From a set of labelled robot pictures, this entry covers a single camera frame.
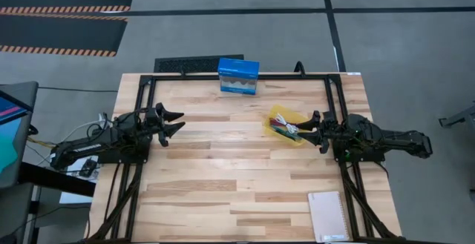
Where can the black handheld device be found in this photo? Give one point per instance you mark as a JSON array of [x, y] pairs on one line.
[[89, 168]]

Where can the black metal table frame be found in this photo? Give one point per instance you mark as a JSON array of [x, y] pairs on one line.
[[241, 77]]

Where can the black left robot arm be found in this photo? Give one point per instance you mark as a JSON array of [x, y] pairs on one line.
[[96, 144]]

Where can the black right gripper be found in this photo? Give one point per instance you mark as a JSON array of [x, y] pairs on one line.
[[326, 131]]

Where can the yellow translucent plastic bin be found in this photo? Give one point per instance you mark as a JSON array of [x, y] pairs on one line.
[[269, 129]]

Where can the blue game controller box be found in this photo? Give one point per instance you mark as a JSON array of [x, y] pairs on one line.
[[238, 74]]

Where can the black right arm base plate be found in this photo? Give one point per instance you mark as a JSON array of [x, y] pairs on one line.
[[365, 157]]

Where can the black desk bar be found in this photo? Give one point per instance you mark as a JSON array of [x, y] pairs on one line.
[[59, 181]]

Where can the black perforated floor mat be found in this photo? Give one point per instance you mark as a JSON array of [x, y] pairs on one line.
[[185, 65]]

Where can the white paper sheet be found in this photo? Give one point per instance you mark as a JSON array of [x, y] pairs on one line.
[[74, 197]]

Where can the pink spiral notebook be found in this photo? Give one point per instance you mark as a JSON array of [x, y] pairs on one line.
[[328, 216]]

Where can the computer monitor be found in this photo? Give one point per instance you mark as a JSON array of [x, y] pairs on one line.
[[13, 136]]

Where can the black chair base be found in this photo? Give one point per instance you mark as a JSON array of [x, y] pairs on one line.
[[460, 118]]

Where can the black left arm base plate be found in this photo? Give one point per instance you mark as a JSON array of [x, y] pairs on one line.
[[126, 157]]

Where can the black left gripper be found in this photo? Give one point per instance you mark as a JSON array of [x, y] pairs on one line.
[[156, 123]]

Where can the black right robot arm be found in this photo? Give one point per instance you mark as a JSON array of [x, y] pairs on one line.
[[386, 138]]

